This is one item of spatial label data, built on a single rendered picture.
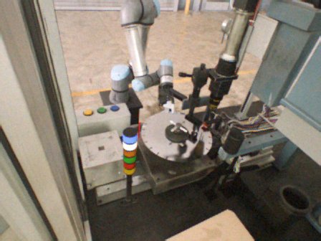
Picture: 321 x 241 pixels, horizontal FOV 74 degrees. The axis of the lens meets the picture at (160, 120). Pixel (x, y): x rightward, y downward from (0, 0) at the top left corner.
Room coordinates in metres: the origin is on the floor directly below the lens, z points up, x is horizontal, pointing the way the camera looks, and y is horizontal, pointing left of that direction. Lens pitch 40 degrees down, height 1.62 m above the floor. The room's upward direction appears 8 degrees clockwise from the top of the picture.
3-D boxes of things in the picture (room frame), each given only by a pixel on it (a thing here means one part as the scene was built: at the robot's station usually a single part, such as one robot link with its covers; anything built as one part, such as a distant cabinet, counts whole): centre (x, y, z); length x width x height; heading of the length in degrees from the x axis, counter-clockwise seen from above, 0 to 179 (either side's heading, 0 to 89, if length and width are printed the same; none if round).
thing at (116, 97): (1.23, 0.30, 0.80); 0.15 x 0.15 x 0.10
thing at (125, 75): (1.23, 0.29, 0.91); 0.13 x 0.12 x 0.14; 140
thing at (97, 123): (0.87, 0.31, 0.82); 0.28 x 0.11 x 0.15; 118
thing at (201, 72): (0.78, -0.14, 1.17); 0.06 x 0.05 x 0.20; 109
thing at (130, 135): (0.48, 0.09, 1.14); 0.05 x 0.04 x 0.03; 28
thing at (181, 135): (0.73, -0.08, 0.96); 0.11 x 0.11 x 0.03
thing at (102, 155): (0.62, 0.24, 0.82); 0.18 x 0.18 x 0.15; 28
